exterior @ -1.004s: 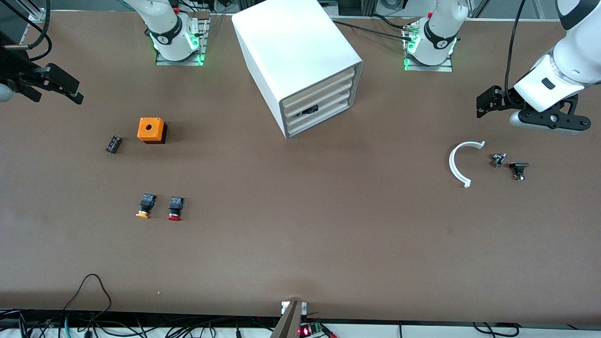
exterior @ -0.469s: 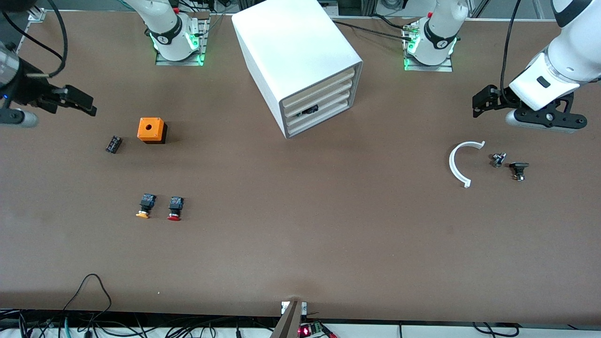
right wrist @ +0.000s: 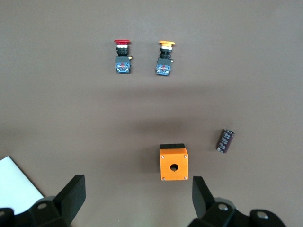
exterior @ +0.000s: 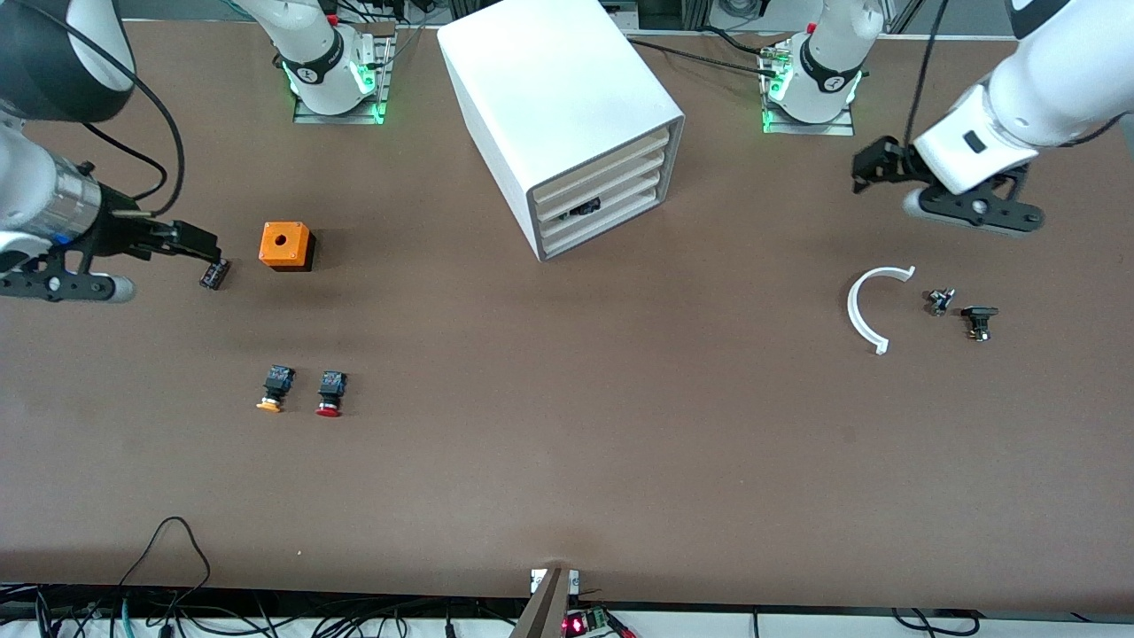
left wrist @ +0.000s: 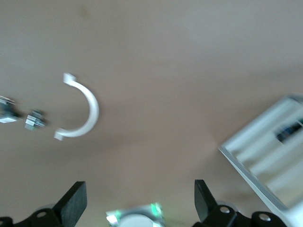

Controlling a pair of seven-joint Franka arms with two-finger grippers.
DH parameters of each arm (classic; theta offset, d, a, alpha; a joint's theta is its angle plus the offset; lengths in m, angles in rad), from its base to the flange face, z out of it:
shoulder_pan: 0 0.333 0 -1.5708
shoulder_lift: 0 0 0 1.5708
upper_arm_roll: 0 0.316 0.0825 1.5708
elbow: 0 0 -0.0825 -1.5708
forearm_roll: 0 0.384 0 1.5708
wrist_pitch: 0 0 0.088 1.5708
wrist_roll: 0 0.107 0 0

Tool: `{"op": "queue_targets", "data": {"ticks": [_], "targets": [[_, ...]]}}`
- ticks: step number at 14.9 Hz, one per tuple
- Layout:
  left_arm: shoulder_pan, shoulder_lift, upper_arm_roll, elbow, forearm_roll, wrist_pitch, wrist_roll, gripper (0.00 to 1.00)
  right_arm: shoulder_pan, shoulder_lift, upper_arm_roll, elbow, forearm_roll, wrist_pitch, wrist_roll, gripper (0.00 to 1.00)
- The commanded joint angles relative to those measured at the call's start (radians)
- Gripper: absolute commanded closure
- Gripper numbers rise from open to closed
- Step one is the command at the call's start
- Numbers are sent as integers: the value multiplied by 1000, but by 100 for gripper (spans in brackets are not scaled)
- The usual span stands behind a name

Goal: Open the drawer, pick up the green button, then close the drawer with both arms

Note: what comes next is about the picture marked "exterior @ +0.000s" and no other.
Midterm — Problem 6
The yellow push button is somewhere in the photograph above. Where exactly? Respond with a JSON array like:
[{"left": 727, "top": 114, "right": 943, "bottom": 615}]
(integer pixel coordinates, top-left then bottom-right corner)
[{"left": 256, "top": 364, "right": 296, "bottom": 414}]

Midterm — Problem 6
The red push button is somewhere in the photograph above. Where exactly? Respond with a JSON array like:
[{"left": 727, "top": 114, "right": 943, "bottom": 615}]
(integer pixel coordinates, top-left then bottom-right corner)
[{"left": 315, "top": 370, "right": 348, "bottom": 418}]

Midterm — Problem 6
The orange box with hole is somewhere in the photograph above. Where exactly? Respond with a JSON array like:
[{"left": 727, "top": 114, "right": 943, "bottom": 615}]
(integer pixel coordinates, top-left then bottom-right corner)
[{"left": 259, "top": 222, "right": 316, "bottom": 272}]

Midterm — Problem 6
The white curved plastic arc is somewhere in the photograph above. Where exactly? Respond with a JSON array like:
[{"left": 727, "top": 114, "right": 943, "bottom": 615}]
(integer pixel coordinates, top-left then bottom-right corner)
[{"left": 847, "top": 266, "right": 916, "bottom": 355}]

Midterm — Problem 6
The circuit board with red LED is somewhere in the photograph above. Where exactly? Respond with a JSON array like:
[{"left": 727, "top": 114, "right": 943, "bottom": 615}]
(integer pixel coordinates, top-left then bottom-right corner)
[{"left": 563, "top": 607, "right": 612, "bottom": 637}]

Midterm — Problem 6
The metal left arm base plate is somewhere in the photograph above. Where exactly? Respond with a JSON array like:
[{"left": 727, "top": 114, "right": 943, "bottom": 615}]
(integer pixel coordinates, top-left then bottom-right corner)
[{"left": 759, "top": 35, "right": 856, "bottom": 136}]

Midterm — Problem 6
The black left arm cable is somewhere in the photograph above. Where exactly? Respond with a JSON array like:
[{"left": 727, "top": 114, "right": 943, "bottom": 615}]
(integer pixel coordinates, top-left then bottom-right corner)
[{"left": 902, "top": 0, "right": 951, "bottom": 150}]

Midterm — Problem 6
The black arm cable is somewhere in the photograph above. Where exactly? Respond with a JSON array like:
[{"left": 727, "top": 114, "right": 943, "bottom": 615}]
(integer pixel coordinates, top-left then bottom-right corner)
[
  {"left": 16, "top": 0, "right": 187, "bottom": 218},
  {"left": 902, "top": 0, "right": 951, "bottom": 150}
]

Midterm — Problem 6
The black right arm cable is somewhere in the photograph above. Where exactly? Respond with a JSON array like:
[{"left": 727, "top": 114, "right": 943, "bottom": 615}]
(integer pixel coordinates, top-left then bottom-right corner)
[{"left": 16, "top": 0, "right": 187, "bottom": 218}]

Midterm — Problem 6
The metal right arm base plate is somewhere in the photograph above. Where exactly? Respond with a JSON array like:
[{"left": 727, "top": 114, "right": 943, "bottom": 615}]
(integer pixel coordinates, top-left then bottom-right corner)
[{"left": 292, "top": 22, "right": 396, "bottom": 125}]

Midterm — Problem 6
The black table cable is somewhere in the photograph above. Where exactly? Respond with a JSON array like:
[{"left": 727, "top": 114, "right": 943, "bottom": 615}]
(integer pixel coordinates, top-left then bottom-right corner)
[{"left": 625, "top": 27, "right": 782, "bottom": 77}]

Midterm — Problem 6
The black looped cable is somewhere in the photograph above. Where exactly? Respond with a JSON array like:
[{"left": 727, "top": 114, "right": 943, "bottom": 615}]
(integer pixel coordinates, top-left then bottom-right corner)
[{"left": 113, "top": 517, "right": 213, "bottom": 621}]

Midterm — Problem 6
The wooden camera post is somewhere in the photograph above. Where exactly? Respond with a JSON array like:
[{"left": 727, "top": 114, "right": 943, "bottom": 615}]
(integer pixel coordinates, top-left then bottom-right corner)
[{"left": 509, "top": 567, "right": 572, "bottom": 638}]

